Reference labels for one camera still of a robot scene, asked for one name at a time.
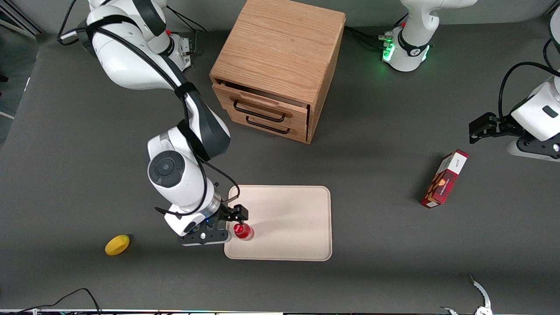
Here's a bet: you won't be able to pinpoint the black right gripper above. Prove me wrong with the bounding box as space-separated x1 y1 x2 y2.
192 204 249 235

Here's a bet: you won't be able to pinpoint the wooden drawer cabinet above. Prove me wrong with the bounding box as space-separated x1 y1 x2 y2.
209 0 347 144

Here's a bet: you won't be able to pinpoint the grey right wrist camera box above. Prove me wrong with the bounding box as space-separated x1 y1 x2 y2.
177 228 231 247

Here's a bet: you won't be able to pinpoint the thin black cable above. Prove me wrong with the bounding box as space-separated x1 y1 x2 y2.
15 287 102 314

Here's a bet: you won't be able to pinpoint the wooden drawer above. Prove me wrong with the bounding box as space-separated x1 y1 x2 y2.
227 109 309 144
212 81 310 124

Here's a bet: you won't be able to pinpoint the black cables at arm base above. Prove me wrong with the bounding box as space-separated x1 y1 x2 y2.
344 13 394 51
166 7 210 56

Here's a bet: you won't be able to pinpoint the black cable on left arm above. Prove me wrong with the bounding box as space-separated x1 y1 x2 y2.
499 38 560 119

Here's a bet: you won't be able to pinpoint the grey metal frame rail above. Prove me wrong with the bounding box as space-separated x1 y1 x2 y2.
0 0 42 40

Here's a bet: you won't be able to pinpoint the black metal drawer handle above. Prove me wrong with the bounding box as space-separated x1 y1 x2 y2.
233 100 287 123
245 116 292 135

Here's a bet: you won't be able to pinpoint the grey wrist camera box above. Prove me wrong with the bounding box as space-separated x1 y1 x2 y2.
177 228 231 247
507 137 560 163

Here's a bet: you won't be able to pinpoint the white curved plastic strip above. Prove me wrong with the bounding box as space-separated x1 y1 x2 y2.
441 274 494 315

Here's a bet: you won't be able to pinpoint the black cables at left arm base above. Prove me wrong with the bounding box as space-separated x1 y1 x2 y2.
344 13 394 51

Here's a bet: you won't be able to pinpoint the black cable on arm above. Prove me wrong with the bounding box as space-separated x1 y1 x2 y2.
57 17 241 217
499 38 560 119

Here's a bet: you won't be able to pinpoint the red cookie box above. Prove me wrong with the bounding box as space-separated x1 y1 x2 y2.
420 149 469 209

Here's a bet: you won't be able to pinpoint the black cables at right arm base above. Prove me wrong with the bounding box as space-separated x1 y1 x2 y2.
166 7 210 56

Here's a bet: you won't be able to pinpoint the cream rectangular tray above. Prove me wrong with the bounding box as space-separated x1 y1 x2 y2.
224 185 333 262

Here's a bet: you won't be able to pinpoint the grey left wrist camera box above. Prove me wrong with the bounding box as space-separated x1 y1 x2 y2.
507 137 560 163

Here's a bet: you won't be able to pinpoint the red soda can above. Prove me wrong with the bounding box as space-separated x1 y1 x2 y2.
233 223 255 241

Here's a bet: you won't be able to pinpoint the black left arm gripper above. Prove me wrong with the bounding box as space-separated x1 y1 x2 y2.
469 112 524 144

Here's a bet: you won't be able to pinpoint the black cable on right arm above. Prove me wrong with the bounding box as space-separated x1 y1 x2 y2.
57 17 241 217

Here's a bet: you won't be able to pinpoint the yellow lemon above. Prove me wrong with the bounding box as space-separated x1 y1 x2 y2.
105 234 130 256

